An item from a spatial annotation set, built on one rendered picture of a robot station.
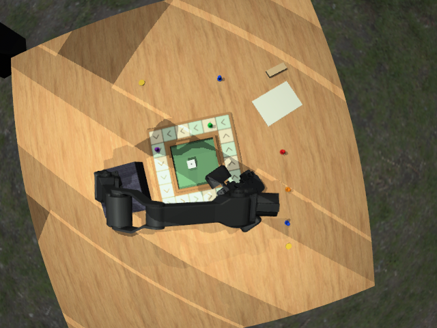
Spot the white die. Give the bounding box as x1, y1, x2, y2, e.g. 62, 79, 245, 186
187, 159, 197, 169

